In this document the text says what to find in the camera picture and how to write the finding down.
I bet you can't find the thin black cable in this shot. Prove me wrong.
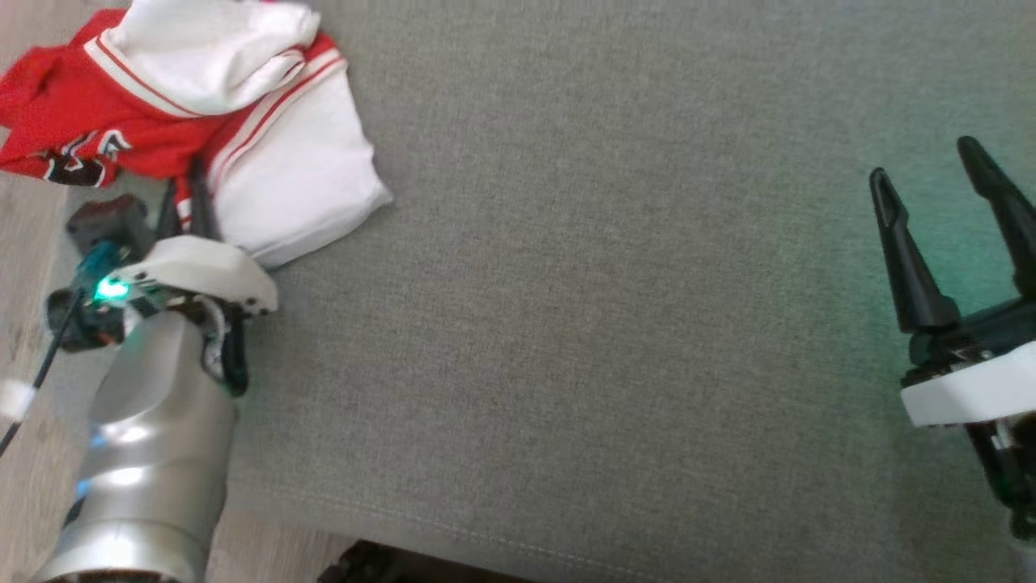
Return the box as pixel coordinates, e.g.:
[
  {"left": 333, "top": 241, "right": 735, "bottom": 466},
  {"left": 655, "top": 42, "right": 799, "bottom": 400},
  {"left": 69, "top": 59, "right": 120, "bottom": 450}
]
[{"left": 0, "top": 291, "right": 86, "bottom": 458}]

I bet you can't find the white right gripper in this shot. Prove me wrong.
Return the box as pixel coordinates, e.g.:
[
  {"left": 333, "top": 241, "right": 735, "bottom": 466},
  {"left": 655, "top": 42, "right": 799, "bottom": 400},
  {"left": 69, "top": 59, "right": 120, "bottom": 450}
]
[{"left": 868, "top": 135, "right": 1036, "bottom": 429}]

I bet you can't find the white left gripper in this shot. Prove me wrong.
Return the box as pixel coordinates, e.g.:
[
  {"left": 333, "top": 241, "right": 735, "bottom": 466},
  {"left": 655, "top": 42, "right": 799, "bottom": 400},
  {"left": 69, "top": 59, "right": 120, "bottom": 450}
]
[{"left": 120, "top": 158, "right": 280, "bottom": 318}]

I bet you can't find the white garment with red stripes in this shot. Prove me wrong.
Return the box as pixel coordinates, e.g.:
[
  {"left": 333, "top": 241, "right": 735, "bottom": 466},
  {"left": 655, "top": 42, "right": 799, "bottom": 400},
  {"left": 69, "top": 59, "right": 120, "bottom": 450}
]
[{"left": 83, "top": 0, "right": 395, "bottom": 270}]

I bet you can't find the red basketball jersey garment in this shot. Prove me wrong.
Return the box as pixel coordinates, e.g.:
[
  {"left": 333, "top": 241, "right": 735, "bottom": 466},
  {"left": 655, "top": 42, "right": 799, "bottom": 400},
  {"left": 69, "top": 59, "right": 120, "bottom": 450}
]
[{"left": 0, "top": 8, "right": 244, "bottom": 189}]

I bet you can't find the white cable clip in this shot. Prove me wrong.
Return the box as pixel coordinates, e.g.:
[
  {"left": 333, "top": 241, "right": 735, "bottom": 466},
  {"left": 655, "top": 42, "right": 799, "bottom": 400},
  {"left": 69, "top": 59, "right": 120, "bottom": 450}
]
[{"left": 0, "top": 378, "right": 37, "bottom": 423}]

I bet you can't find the teal cable connector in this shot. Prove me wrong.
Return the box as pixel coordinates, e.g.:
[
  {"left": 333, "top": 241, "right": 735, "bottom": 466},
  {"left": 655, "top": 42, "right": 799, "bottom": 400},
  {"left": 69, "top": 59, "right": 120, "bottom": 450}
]
[{"left": 77, "top": 240, "right": 124, "bottom": 286}]

